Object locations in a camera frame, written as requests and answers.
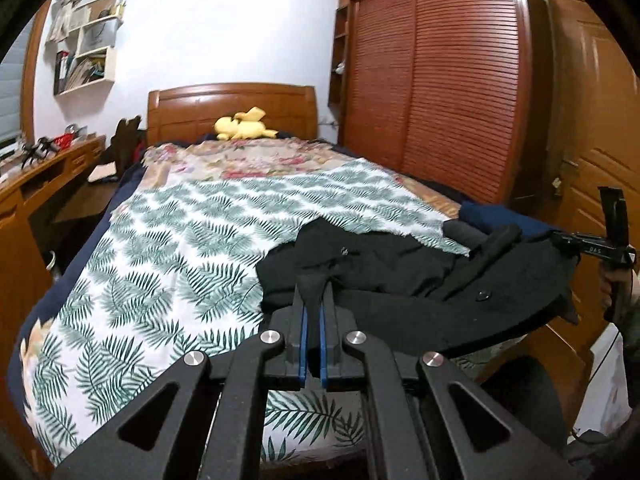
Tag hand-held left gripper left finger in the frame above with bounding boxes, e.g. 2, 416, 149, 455
52, 284, 307, 480

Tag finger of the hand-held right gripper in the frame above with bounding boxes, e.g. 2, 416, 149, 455
551, 231, 603, 262

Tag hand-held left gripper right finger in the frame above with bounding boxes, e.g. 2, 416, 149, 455
318, 280, 583, 480

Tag black double-breasted coat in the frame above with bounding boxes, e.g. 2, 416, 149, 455
256, 217, 581, 358

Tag folded navy blue clothes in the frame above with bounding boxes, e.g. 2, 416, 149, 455
459, 201, 553, 242

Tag folded dark grey clothes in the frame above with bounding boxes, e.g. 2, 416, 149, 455
442, 220, 523, 261

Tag person's right hand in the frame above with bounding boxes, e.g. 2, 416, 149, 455
598, 260, 640, 313

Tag wooden door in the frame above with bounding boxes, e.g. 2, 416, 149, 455
544, 0, 640, 281

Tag leaf print bed sheet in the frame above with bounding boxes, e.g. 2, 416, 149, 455
22, 162, 473, 471

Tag floral blanket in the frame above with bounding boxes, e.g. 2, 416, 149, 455
141, 137, 463, 211

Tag wooden louvred wardrobe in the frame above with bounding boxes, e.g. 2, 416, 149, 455
327, 0, 551, 211

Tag yellow plush toy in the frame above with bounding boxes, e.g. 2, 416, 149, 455
214, 106, 279, 142

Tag wooden bed headboard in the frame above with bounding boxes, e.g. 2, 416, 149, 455
146, 82, 320, 150

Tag dark desk chair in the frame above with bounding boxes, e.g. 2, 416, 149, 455
87, 116, 147, 186

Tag wooden desk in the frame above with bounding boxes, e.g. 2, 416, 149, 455
0, 135, 108, 361

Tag black gadget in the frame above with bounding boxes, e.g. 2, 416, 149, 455
21, 136, 56, 166

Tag grey window blind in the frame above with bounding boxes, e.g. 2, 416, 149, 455
0, 49, 27, 145

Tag tied beige curtain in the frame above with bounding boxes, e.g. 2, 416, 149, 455
46, 0, 91, 43

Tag metal door handle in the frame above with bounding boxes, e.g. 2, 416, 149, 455
551, 159, 577, 197

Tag white wall shelf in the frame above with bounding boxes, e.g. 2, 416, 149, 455
52, 0, 127, 97

